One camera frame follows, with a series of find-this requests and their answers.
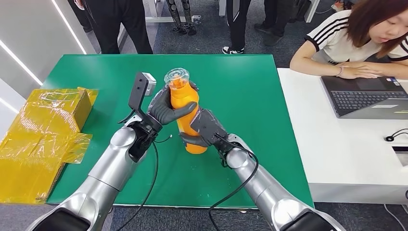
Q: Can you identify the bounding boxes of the white desk frame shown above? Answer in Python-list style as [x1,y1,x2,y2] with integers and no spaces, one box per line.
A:
[143,0,202,25]

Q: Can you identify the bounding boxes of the white floor cable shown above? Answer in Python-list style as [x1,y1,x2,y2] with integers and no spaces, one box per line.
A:
[382,204,408,231]

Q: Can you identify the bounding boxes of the yellow taped cardboard box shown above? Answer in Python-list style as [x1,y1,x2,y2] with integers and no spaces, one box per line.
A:
[0,87,99,205]

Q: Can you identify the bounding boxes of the grey device with black screen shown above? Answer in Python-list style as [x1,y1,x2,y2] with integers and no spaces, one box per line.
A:
[391,146,408,167]

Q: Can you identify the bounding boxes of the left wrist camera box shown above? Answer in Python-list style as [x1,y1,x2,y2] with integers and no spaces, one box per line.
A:
[128,72,157,120]

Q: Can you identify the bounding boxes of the white table leg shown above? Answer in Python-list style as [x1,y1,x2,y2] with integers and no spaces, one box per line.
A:
[304,0,320,24]

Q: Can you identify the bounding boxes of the orange detergent bottle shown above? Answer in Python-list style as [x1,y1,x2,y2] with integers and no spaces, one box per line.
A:
[164,67,208,155]

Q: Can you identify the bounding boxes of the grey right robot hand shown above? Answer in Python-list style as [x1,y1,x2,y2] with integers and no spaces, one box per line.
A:
[179,107,230,149]

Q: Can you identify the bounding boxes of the humanoid robot with black legs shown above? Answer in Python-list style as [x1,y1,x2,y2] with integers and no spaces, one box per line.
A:
[166,0,198,36]

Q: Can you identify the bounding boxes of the black cable on desk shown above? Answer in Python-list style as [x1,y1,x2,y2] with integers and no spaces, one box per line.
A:
[384,128,408,142]

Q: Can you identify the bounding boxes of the white desk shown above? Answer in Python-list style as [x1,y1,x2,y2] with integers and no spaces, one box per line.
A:
[276,67,408,205]

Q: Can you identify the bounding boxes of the seated person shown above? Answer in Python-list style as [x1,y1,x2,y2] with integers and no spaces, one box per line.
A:
[289,0,408,80]

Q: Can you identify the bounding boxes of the green table mat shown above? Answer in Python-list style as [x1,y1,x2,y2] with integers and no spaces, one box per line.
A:
[41,54,315,209]

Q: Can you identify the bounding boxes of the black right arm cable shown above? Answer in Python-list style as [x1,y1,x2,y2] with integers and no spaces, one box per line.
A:
[207,134,259,231]

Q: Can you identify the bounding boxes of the standing person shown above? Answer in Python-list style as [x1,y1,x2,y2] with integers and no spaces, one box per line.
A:
[221,0,253,55]
[254,0,294,47]
[83,0,153,55]
[67,0,94,33]

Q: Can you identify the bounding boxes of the grey laptop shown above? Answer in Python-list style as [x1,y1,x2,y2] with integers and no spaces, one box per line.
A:
[320,76,408,120]

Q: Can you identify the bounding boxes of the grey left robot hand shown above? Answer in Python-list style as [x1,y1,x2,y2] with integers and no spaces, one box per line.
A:
[147,81,200,127]

